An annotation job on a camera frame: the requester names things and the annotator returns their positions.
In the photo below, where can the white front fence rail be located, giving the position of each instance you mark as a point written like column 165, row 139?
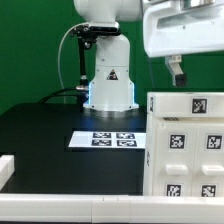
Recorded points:
column 111, row 209

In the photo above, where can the small white panel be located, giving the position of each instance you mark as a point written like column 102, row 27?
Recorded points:
column 208, row 176

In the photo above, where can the white box part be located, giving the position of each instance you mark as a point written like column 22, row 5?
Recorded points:
column 185, row 104

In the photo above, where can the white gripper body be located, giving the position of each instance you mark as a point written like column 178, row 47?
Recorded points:
column 179, row 27

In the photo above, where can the white left fence block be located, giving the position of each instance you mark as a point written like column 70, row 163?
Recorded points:
column 7, row 168

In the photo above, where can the white door panel with handle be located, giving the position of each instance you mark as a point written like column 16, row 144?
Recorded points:
column 175, row 144

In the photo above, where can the black camera on stand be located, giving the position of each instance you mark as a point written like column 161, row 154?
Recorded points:
column 87, row 34

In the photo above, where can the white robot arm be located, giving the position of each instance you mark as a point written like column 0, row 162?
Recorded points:
column 111, row 90

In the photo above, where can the white marker base sheet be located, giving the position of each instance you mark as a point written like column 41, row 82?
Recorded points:
column 114, row 140

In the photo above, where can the white cabinet body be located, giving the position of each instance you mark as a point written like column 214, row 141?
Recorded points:
column 150, row 148

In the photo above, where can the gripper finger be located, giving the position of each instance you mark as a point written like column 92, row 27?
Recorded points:
column 179, row 78

